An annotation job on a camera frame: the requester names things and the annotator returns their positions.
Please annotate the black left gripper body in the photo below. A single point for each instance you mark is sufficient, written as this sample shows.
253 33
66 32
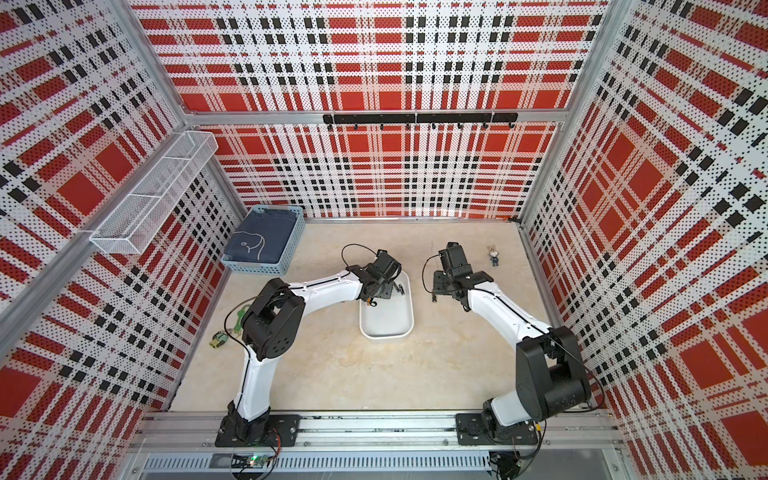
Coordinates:
386 290

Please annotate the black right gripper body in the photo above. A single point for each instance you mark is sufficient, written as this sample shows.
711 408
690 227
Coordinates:
442 282

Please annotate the white oval storage box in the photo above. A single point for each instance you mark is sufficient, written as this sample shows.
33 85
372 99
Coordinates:
390 319

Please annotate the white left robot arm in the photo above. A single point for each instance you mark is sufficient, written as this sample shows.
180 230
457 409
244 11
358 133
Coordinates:
272 321

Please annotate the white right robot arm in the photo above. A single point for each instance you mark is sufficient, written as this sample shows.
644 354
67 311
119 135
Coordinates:
550 375

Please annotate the light blue plastic basket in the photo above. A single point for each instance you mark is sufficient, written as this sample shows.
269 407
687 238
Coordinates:
280 268

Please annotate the folded blue denim garment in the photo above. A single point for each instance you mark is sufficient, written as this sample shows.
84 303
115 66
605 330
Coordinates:
262 237

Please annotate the green circuit board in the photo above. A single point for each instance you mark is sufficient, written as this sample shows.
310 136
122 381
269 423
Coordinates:
242 462

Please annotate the small rabbit figure keychain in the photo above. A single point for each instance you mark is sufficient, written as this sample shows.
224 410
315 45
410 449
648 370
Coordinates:
493 255

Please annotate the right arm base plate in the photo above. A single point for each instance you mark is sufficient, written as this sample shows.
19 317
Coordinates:
475 429

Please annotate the black hook rail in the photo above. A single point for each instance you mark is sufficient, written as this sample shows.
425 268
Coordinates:
356 120

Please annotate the green carabiner keychain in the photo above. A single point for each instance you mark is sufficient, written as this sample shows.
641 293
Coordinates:
233 332

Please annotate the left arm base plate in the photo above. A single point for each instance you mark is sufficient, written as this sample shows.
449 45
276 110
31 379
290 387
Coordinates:
265 430

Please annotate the white wire mesh shelf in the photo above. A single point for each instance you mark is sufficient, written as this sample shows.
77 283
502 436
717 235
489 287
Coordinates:
135 221

